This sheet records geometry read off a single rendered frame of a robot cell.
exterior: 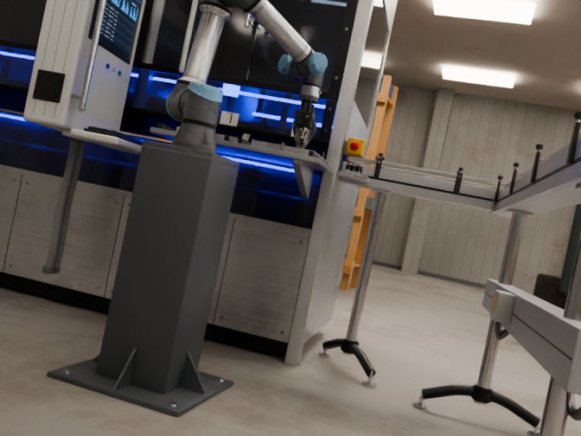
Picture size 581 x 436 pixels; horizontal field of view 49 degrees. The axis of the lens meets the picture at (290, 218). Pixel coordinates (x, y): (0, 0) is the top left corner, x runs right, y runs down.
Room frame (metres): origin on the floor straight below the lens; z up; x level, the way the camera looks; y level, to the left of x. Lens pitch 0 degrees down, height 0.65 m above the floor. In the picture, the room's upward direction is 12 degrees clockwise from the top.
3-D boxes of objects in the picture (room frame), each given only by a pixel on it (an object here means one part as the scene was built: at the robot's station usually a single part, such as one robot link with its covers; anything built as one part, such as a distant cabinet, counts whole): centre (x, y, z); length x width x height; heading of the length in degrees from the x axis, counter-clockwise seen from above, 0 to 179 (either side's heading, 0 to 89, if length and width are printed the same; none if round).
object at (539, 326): (1.94, -0.76, 0.49); 1.60 x 0.08 x 0.12; 168
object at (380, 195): (2.91, -0.39, 0.46); 0.09 x 0.09 x 0.77; 78
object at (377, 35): (3.26, -0.25, 1.50); 0.85 x 0.01 x 0.59; 168
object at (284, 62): (2.45, 0.10, 1.21); 0.11 x 0.11 x 0.08; 34
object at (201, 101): (2.14, 0.37, 0.96); 0.13 x 0.12 x 0.14; 34
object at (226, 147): (2.70, 0.23, 0.87); 0.70 x 0.48 x 0.02; 78
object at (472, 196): (2.88, -0.53, 0.92); 0.69 x 0.15 x 0.16; 78
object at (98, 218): (3.48, 0.75, 0.44); 2.06 x 1.00 x 0.88; 78
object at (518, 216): (2.48, -0.87, 0.46); 0.09 x 0.09 x 0.77; 78
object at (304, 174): (2.64, -0.01, 0.79); 0.34 x 0.03 x 0.13; 168
